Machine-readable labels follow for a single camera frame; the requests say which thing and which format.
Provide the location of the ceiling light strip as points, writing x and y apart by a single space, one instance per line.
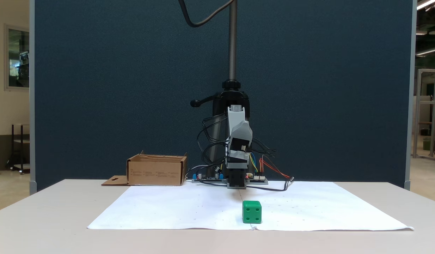
425 3
429 51

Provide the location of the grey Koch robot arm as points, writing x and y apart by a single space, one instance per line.
236 176

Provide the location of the aluminium frame structure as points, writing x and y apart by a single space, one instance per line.
419 106

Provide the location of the small green container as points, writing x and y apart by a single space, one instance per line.
428 143

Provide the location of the black shelf cart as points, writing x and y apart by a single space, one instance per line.
13 148

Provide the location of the brown cardboard box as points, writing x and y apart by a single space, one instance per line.
155 173

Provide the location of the white paper sheet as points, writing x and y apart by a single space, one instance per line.
185 208

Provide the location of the black camera stand pole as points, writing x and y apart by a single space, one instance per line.
232 42

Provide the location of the framed wall window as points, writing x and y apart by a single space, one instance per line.
18 56

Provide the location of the green dice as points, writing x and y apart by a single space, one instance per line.
252 211

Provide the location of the motor controller circuit board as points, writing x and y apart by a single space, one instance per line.
257 180

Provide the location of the dark blue partition panel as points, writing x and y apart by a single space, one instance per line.
115 88

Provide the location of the blue power circuit board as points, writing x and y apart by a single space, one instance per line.
207 178

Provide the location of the grey flat gripper finger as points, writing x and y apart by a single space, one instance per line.
237 155

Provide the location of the grey ridged tapered gripper finger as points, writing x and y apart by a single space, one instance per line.
243 129

